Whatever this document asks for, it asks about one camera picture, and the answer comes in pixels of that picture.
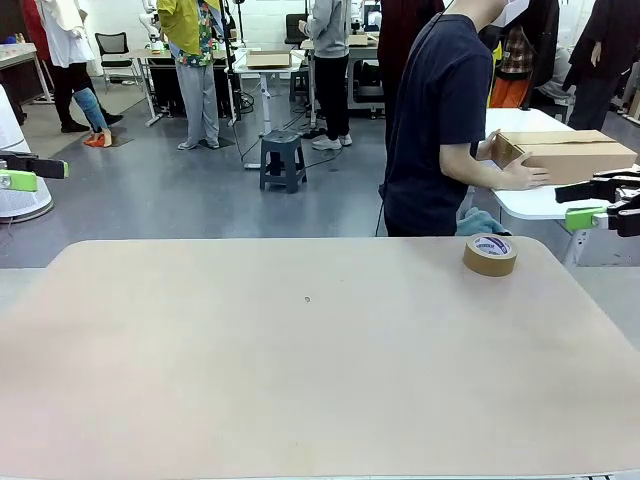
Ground large brown cardboard box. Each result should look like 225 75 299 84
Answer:
492 129 640 187

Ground person's right forearm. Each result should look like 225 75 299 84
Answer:
439 143 516 192

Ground person's right hand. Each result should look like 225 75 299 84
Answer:
504 152 552 192

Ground person's left hand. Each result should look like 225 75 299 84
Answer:
477 128 503 162

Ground white rounded table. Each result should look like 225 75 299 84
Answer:
483 107 640 267

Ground teal cloth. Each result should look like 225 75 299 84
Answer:
457 207 513 238

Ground brown packing tape roll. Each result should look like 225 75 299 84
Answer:
462 233 519 278

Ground orange hanging trousers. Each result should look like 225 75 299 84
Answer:
488 77 532 110

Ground wooden side table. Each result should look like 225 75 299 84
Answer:
0 42 57 107

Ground person in white coat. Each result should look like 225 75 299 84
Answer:
37 0 124 149

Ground black office chair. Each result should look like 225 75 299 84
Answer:
94 32 144 95

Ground plaid hanging garment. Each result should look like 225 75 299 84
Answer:
499 24 532 81

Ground person in yellow jacket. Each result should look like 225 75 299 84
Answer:
156 0 223 151

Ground person in navy shirt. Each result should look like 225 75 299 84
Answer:
382 0 503 238

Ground black light stand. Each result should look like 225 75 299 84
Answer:
218 0 245 127

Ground grey plastic stool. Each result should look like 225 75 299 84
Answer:
258 129 308 195

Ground white standing desk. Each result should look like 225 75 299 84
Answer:
231 48 307 170

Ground person in maroon top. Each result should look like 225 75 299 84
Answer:
376 0 446 147

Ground shallow cardboard box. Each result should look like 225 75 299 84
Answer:
245 49 293 70

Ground computer monitor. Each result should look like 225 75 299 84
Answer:
362 2 385 29

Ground person in grey hoodie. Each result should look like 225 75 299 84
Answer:
298 0 354 152

